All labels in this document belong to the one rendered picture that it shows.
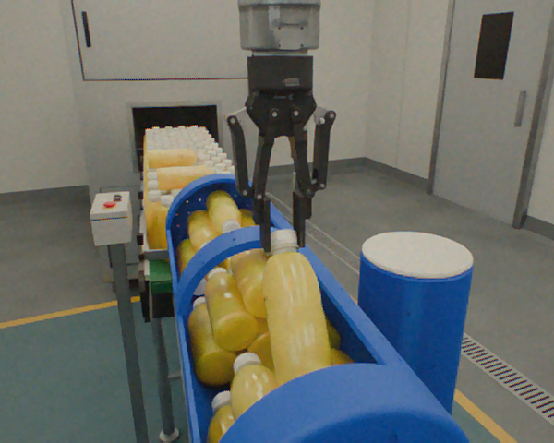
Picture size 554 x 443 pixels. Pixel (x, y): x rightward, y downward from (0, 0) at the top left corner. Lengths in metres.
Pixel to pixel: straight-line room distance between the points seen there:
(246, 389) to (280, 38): 0.41
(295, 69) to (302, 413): 0.34
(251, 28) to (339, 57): 5.65
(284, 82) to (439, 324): 0.84
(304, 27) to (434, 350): 0.92
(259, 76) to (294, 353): 0.31
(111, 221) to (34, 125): 4.05
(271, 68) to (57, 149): 4.99
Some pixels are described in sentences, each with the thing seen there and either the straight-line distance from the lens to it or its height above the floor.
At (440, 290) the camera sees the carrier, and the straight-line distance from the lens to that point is 1.17.
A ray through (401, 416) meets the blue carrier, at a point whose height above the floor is 1.22.
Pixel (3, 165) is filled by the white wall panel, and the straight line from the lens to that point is 5.52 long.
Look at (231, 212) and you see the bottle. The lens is 1.05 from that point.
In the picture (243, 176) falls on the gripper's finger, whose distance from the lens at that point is 0.55.
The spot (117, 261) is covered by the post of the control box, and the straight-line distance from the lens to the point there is 1.55.
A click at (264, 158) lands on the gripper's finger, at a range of 0.55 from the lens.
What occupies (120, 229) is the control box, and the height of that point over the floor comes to 1.04.
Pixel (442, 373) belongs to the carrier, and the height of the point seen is 0.75.
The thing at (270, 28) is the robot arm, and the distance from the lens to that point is 0.52.
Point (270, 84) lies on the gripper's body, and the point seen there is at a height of 1.49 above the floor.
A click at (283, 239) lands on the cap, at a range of 0.59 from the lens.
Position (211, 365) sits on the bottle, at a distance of 0.79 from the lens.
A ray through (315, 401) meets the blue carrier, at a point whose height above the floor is 1.23.
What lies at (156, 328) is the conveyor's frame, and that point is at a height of 0.54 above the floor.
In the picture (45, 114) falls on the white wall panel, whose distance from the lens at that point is 5.40.
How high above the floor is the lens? 1.53
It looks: 20 degrees down
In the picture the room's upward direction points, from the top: straight up
